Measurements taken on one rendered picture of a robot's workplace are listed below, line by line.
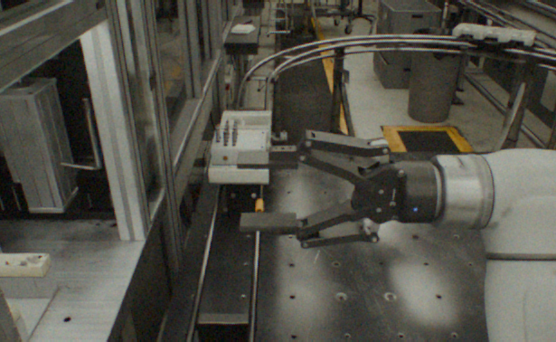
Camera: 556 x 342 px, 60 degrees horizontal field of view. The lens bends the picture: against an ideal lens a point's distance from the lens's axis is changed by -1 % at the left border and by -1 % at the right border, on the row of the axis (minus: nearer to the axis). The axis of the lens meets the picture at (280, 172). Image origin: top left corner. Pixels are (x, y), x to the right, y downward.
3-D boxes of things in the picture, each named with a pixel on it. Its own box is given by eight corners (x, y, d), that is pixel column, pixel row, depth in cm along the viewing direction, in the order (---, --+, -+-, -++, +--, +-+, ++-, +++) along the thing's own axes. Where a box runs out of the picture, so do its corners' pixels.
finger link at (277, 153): (313, 160, 55) (314, 137, 54) (268, 160, 55) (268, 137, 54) (312, 155, 56) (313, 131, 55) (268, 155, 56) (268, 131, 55)
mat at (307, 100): (376, 197, 266) (376, 195, 265) (269, 197, 266) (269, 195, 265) (313, 3, 775) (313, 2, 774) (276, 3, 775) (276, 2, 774)
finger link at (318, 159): (381, 198, 56) (388, 189, 55) (295, 163, 54) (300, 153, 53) (376, 182, 60) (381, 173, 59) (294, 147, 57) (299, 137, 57)
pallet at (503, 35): (449, 47, 242) (453, 26, 237) (457, 41, 252) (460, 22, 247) (527, 58, 225) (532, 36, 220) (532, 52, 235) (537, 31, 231)
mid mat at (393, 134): (512, 201, 262) (513, 199, 262) (412, 202, 262) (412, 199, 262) (455, 127, 349) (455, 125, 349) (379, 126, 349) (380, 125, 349)
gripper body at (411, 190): (417, 204, 63) (347, 204, 63) (427, 147, 59) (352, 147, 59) (433, 239, 57) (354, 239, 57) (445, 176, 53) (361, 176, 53)
